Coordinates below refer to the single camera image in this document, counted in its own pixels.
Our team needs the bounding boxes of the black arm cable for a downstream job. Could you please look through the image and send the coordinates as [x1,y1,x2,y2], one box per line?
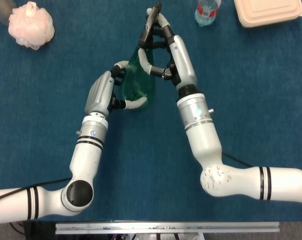
[220,151,254,168]
[0,177,73,201]

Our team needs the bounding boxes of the blue felt table cover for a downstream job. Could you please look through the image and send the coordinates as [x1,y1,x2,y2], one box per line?
[0,0,302,222]

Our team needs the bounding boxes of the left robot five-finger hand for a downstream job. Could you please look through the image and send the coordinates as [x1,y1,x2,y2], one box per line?
[84,60,149,118]

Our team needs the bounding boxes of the aluminium profile rail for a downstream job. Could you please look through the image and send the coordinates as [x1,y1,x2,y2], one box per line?
[55,221,280,235]

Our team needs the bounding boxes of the cream lidded food box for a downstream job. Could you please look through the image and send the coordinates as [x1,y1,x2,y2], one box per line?
[233,0,302,28]

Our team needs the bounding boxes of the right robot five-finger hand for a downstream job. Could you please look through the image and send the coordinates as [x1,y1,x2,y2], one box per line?
[137,7,198,92]

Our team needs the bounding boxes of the white mesh bath sponge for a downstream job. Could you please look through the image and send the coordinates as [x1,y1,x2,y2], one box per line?
[8,1,55,51]

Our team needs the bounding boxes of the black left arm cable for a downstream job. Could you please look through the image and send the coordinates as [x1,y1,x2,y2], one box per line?
[0,177,73,201]

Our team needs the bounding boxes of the green spray bottle black trigger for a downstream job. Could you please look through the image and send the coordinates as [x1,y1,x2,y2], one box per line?
[122,1,164,112]

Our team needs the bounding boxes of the clear water bottle red label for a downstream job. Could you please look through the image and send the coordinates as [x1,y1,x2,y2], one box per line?
[194,0,222,28]

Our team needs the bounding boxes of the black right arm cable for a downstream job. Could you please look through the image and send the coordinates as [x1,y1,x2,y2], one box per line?
[220,151,254,168]

